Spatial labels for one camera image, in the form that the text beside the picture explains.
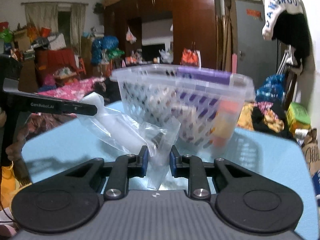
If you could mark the black clothing pile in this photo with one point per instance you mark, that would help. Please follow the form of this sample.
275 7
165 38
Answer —
262 120

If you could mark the white and black jacket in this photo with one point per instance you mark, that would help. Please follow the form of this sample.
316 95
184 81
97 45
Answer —
290 30

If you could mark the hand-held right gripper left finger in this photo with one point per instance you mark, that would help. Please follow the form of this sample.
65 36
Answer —
143 162

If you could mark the pink floral bedding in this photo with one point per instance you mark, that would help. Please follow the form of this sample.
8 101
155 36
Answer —
72 87

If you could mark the red cloth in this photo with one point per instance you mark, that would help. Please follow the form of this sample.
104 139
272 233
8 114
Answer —
57 60

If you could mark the person's left hand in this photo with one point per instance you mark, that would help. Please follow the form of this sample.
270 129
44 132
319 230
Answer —
17 147

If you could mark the blue plastic bag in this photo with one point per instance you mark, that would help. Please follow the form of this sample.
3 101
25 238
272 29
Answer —
271 87

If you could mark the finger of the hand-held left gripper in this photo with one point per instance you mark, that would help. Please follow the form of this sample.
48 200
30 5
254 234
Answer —
80 108

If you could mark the beige curtain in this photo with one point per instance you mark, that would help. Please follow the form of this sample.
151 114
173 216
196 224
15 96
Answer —
78 27
37 17

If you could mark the red stool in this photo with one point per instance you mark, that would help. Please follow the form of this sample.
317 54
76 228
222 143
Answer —
81 67

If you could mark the green box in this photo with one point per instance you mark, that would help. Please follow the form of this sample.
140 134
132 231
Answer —
298 116

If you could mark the black monitor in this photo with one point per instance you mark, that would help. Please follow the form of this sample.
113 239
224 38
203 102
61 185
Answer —
152 52

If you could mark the brown paper bag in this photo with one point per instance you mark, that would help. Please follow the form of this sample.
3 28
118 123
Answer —
312 150

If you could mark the yellow blanket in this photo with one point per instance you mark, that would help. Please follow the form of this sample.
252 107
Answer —
246 116

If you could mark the clear plastic bag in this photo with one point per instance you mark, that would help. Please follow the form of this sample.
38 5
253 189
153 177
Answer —
120 127

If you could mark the brown wooden wardrobe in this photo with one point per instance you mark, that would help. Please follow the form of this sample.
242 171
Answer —
190 22

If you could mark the grey door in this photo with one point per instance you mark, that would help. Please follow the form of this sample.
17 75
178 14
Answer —
252 42

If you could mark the white plastic basket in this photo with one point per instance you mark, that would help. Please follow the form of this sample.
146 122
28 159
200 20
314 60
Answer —
150 97

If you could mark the hanging white plastic bag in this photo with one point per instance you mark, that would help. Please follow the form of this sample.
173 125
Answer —
130 35

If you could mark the purple tissue pack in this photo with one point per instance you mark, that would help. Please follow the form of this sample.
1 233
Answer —
200 80

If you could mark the pile of blue bags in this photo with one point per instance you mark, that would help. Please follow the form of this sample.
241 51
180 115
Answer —
103 48

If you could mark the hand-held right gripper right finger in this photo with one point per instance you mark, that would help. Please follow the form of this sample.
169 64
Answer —
172 165

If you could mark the pink board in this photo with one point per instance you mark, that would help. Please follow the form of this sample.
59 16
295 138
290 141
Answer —
234 63

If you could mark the orange bag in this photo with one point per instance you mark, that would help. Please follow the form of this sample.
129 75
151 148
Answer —
190 57

